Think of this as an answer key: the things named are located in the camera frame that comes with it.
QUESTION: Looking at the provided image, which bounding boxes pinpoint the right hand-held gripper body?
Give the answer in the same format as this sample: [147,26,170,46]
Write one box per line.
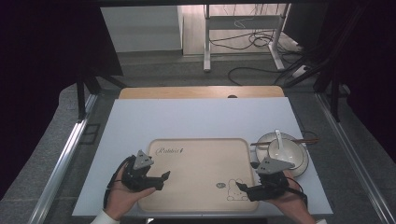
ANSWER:
[247,156,296,203]

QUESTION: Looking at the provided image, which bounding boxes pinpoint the black metal stand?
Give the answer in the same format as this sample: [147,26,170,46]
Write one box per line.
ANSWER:
[283,6,368,123]
[74,66,127,123]

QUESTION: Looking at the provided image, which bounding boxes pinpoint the black floor cables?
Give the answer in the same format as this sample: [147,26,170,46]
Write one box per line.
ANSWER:
[207,29,304,87]

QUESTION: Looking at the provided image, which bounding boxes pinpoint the person's right hand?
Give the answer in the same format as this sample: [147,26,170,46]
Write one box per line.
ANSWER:
[264,170,316,224]

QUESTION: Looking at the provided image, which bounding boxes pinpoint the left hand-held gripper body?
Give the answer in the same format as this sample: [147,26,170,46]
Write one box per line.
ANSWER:
[120,149,161,191]

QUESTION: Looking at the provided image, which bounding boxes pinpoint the white ceramic spoon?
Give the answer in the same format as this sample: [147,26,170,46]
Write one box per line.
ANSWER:
[274,129,286,154]

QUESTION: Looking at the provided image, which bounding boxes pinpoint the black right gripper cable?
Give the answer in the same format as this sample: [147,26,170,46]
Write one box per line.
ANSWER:
[285,176,309,207]

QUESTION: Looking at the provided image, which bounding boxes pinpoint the white bowl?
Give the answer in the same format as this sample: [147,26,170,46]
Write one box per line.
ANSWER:
[267,137,304,171]

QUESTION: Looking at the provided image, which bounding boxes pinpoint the wooden table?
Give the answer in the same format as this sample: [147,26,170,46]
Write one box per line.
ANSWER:
[119,85,286,100]

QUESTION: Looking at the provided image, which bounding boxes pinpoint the white sleeve cuff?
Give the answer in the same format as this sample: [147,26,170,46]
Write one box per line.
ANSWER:
[91,210,121,224]

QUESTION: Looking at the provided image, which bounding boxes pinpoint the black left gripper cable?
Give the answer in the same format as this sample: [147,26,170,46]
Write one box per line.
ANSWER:
[103,156,134,210]

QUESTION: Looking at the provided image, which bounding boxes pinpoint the white plate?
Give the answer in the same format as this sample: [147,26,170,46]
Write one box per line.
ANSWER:
[254,132,310,178]

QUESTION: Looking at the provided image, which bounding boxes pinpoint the white cabinet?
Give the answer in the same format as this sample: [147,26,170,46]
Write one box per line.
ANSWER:
[99,5,184,54]

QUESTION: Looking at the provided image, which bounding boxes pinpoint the white power strip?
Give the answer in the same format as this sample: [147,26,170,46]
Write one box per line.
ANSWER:
[291,64,310,79]

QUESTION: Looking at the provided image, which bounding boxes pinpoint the beige printed tray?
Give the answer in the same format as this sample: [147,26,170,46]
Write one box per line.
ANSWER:
[137,137,260,214]

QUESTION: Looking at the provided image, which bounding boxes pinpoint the brown chopsticks pair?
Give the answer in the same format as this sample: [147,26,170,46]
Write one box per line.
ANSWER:
[249,138,320,147]

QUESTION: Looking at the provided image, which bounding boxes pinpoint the person's left hand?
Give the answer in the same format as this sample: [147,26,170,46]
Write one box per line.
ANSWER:
[105,163,157,221]

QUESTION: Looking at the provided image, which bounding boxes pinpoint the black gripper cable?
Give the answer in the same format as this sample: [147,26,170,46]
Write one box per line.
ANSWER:
[285,176,309,207]
[103,156,134,210]

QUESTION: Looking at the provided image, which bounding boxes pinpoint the white desk frame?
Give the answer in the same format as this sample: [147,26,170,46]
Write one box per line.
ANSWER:
[203,3,291,73]

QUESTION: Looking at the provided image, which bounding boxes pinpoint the metal floor rail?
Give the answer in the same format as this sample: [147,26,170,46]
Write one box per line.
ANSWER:
[315,91,396,224]
[27,92,99,224]

